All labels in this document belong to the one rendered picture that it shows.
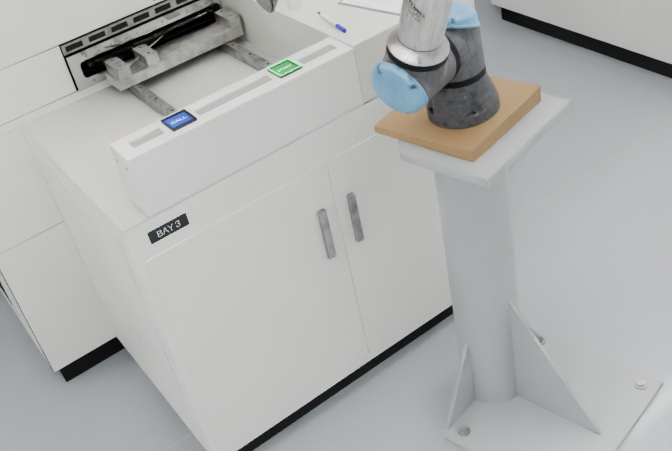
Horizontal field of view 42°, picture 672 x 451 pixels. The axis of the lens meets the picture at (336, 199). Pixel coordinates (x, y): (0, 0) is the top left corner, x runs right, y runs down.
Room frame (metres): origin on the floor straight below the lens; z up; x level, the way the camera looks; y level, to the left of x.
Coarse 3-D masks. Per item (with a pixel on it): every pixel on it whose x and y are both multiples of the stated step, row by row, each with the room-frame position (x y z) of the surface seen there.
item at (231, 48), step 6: (228, 42) 2.16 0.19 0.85; (222, 48) 2.18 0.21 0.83; (228, 48) 2.14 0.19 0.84; (234, 48) 2.11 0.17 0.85; (240, 48) 2.10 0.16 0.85; (234, 54) 2.12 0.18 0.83; (240, 54) 2.09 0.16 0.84; (246, 54) 2.06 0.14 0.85; (252, 54) 2.05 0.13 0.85; (240, 60) 2.09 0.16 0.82; (246, 60) 2.06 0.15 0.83; (252, 60) 2.03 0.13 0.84; (258, 60) 2.01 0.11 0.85; (264, 60) 2.01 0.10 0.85; (252, 66) 2.04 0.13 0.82; (258, 66) 2.01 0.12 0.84; (264, 66) 1.98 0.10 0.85
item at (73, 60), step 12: (204, 0) 2.26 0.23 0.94; (216, 0) 2.27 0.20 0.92; (168, 12) 2.22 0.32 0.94; (180, 12) 2.22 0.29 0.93; (192, 12) 2.24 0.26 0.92; (144, 24) 2.17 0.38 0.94; (156, 24) 2.19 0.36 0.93; (204, 24) 2.25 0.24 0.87; (120, 36) 2.14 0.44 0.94; (132, 36) 2.15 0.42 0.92; (180, 36) 2.21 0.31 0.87; (84, 48) 2.10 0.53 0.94; (96, 48) 2.11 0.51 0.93; (108, 48) 2.12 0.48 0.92; (156, 48) 2.18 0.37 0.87; (72, 60) 2.07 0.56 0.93; (84, 60) 2.09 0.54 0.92; (72, 72) 2.07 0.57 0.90; (96, 72) 2.10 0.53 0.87; (84, 84) 2.08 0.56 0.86
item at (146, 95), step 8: (128, 88) 2.07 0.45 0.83; (136, 88) 2.01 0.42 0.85; (144, 88) 2.00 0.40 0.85; (144, 96) 1.97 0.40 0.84; (152, 96) 1.95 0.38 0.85; (152, 104) 1.94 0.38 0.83; (160, 104) 1.90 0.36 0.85; (168, 104) 1.89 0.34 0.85; (160, 112) 1.90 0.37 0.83; (168, 112) 1.85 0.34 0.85
